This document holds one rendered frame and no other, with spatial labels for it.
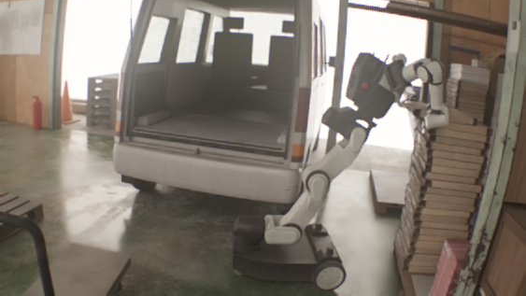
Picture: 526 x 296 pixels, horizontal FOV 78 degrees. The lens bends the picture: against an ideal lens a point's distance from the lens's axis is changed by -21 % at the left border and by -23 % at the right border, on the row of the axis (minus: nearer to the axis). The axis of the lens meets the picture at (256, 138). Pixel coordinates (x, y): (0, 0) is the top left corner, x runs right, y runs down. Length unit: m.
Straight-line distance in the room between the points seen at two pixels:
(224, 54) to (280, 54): 0.65
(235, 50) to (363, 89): 2.69
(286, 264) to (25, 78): 5.36
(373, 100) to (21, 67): 5.66
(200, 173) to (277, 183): 0.54
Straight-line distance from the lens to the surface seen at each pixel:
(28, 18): 6.65
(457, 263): 1.97
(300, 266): 2.32
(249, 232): 2.35
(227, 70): 4.73
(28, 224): 1.31
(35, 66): 6.51
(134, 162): 3.06
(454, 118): 2.27
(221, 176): 2.79
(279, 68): 4.59
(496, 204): 1.50
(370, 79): 2.22
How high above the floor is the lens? 1.31
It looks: 13 degrees down
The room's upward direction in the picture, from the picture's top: 5 degrees clockwise
